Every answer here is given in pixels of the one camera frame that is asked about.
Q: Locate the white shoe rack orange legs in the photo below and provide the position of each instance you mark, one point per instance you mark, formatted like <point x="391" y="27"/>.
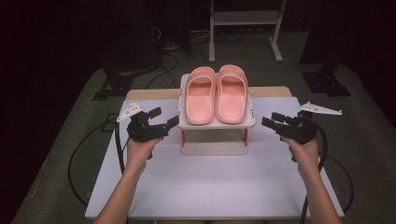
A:
<point x="218" y="126"/>

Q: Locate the person's right hand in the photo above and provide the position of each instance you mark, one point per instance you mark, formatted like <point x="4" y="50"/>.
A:
<point x="305" y="158"/>

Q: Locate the person's left hand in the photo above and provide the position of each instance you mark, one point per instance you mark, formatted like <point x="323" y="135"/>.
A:
<point x="140" y="155"/>

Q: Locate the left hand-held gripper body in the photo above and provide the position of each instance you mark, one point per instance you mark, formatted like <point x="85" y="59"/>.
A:
<point x="143" y="127"/>

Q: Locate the white metal stand frame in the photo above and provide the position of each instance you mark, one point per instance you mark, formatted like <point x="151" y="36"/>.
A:
<point x="246" y="17"/>

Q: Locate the pink rubber slipper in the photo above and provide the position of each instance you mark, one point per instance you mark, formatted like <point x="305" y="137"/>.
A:
<point x="200" y="99"/>
<point x="232" y="96"/>

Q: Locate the black stand base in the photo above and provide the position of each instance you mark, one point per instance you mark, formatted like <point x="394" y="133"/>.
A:
<point x="327" y="82"/>
<point x="121" y="85"/>

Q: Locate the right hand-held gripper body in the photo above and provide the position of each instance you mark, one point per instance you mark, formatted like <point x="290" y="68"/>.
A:
<point x="300" y="129"/>

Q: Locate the white table sheet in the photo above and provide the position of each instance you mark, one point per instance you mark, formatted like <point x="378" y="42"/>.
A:
<point x="202" y="186"/>

